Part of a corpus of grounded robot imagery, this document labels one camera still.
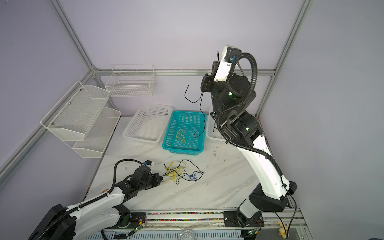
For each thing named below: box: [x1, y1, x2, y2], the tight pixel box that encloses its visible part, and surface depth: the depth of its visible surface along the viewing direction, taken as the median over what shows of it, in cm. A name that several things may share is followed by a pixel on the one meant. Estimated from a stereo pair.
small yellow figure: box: [276, 221, 289, 239], surface depth 71 cm
